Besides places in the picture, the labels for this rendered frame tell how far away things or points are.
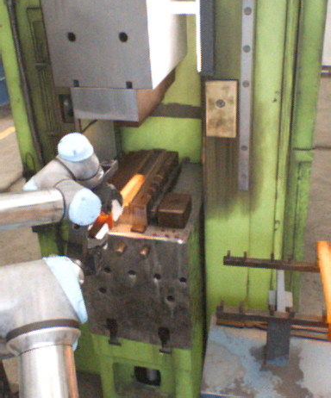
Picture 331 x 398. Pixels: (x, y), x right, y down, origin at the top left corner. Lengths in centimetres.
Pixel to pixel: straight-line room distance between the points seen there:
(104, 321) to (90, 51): 93
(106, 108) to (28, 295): 75
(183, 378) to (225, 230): 57
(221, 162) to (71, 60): 55
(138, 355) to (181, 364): 16
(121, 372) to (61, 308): 125
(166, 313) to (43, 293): 91
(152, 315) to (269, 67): 89
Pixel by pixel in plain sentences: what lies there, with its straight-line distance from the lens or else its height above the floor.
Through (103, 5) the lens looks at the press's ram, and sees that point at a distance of 135.
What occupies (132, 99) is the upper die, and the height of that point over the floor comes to 133.
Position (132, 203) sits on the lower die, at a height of 99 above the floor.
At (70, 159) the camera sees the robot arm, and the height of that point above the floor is 128.
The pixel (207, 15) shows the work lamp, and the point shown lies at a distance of 139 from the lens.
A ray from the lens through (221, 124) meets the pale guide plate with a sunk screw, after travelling 148.
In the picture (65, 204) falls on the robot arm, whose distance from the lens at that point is 105.
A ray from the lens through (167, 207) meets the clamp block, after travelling 153.
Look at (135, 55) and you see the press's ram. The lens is 135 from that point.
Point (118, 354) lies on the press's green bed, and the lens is 190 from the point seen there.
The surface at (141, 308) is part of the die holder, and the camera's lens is 170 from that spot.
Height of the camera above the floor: 175
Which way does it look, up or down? 27 degrees down
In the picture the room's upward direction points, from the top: 3 degrees counter-clockwise
